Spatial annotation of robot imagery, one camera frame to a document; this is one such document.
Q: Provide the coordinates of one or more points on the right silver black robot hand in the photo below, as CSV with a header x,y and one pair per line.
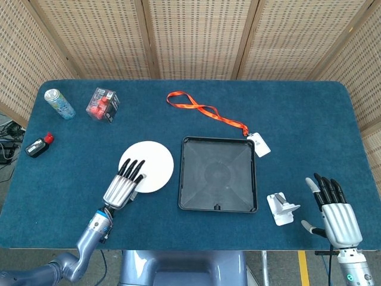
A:
x,y
340,222

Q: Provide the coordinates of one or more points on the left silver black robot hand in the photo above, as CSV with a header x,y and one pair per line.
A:
x,y
119,190

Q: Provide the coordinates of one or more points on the white round plate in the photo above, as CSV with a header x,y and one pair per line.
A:
x,y
157,167

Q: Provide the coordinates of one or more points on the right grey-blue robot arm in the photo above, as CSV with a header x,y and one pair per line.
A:
x,y
355,268

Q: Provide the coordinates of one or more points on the black square plastic tray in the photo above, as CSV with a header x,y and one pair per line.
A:
x,y
218,175

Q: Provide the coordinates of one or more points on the white folding phone stand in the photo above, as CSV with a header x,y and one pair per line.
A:
x,y
279,210

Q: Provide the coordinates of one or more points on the blue carpet table cover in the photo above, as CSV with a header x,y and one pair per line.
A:
x,y
190,229

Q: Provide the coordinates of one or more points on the clear box red black contents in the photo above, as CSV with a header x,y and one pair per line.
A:
x,y
102,105

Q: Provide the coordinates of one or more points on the metal table leg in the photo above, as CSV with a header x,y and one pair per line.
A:
x,y
264,268

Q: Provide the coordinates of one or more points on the black bottle red cap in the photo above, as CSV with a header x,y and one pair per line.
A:
x,y
35,147

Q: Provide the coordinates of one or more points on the grey-blue robot torso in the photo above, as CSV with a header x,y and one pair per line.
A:
x,y
181,268

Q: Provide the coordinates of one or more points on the blue printed drink can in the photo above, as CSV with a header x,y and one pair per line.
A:
x,y
61,104

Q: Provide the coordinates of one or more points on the white ID badge card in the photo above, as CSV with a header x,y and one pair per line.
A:
x,y
260,146

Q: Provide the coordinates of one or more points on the woven rattan folding screen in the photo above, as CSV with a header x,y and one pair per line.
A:
x,y
196,38

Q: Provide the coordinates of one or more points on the black bracket under table edge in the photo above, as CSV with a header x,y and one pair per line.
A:
x,y
323,253

